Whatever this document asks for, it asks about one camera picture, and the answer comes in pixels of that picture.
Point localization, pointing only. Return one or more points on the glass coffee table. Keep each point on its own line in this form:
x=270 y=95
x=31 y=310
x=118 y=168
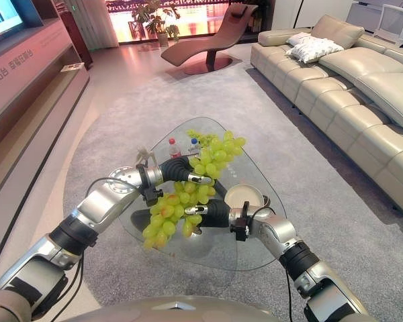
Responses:
x=255 y=174

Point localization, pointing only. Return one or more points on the wall television screen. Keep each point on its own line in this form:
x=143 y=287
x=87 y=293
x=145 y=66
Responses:
x=1 y=15

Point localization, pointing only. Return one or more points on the beige leather sofa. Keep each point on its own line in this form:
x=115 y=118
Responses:
x=349 y=100

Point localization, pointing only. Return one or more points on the blue cap plastic bottle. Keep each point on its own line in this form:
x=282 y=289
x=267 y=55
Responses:
x=194 y=146

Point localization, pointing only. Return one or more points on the long brown tv cabinet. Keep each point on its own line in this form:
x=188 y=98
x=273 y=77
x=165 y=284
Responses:
x=37 y=84

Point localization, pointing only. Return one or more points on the grey carpet rug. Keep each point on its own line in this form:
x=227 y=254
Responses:
x=289 y=141

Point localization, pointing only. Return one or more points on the robot left five-finger hand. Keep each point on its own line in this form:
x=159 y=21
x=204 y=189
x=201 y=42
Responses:
x=176 y=169

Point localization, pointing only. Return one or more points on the small white dried plant ornament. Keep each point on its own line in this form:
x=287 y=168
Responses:
x=143 y=155

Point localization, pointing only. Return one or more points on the magazine on shelf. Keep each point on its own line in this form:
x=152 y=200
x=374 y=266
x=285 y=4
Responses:
x=72 y=66

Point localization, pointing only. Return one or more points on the red label plastic bottle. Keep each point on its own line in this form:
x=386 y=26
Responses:
x=175 y=150

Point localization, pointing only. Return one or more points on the large green grape bunch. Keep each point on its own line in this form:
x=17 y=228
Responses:
x=218 y=156

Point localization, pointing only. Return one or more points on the robot left silver arm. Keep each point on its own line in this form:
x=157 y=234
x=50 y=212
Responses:
x=97 y=204

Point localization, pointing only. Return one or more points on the white patterned pillow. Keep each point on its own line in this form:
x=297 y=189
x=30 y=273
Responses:
x=317 y=48
x=297 y=38

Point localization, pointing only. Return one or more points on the robot right silver arm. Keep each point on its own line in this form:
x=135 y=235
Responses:
x=282 y=231

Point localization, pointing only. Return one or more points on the white mesh office chair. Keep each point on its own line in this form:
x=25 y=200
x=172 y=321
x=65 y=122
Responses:
x=392 y=20

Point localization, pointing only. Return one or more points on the potted green leafy plant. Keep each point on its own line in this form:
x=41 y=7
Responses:
x=158 y=16

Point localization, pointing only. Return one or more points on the robot right five-finger hand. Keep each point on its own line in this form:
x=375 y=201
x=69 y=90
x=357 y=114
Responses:
x=216 y=214

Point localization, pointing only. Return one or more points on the robot silver torso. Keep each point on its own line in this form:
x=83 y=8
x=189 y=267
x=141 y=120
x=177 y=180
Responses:
x=174 y=308

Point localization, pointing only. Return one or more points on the green grape bunch reddish spots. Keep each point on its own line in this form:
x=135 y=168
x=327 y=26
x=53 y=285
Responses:
x=169 y=209

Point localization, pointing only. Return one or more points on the small yellowish grape bunch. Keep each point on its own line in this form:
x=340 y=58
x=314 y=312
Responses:
x=205 y=137

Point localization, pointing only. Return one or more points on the brown curved lounge chair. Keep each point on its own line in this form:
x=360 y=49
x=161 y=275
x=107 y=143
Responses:
x=218 y=40

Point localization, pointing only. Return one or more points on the beige round plate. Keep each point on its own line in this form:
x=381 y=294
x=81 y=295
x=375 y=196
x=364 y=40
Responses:
x=242 y=197

